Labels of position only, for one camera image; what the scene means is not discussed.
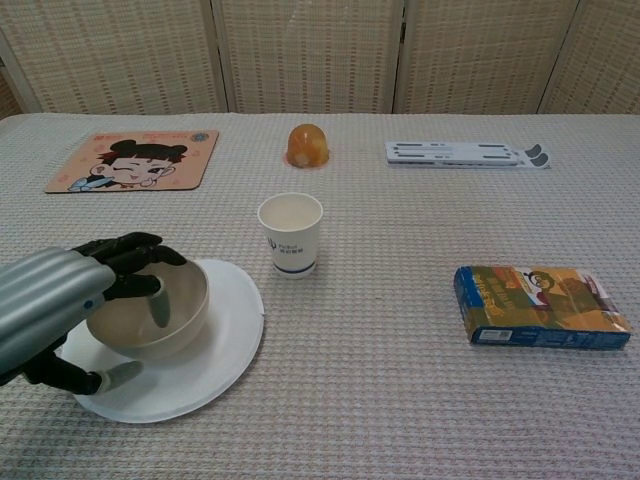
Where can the beige bowl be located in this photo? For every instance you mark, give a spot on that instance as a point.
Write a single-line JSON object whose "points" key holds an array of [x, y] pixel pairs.
{"points": [[185, 320]]}

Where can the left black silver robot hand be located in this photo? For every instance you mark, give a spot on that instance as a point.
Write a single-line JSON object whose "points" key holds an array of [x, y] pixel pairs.
{"points": [[45, 300]]}

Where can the woven folding screen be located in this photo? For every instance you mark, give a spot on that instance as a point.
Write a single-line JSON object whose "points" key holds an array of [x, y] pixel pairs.
{"points": [[310, 55]]}

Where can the cartoon girl mouse pad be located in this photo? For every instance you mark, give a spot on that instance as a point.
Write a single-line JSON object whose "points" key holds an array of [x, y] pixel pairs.
{"points": [[135, 160]]}

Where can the white paper plate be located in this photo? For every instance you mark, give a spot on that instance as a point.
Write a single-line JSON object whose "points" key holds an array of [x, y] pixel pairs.
{"points": [[200, 370]]}

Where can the pale woven tablecloth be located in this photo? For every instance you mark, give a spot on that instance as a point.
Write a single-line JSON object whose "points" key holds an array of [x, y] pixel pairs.
{"points": [[375, 240]]}

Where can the orange jelly cup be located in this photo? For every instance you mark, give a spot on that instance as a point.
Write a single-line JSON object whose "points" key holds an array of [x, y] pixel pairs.
{"points": [[306, 145]]}

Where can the white folded laptop stand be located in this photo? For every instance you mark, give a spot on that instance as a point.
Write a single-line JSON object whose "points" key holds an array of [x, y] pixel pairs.
{"points": [[450, 154]]}

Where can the colourful snack box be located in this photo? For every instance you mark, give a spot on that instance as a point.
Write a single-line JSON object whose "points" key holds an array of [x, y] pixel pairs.
{"points": [[540, 305]]}

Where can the white paper cup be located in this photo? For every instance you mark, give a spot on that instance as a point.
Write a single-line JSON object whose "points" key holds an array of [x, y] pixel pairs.
{"points": [[292, 245]]}

